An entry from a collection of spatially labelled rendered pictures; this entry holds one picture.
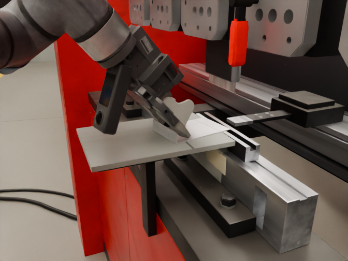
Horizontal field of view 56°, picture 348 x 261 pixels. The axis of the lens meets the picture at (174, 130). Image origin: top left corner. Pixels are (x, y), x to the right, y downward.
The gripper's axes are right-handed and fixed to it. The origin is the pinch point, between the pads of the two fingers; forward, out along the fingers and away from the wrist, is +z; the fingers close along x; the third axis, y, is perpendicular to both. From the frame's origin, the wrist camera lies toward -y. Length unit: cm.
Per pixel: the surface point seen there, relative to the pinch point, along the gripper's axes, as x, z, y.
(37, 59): 716, 139, 20
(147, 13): 34.6, -6.5, 23.4
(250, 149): -11.7, 7.0, 5.7
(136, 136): 2.6, -3.8, -5.7
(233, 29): -14.7, -14.8, 12.8
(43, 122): 310, 95, -42
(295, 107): -6.1, 17.0, 22.3
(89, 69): 86, 11, 8
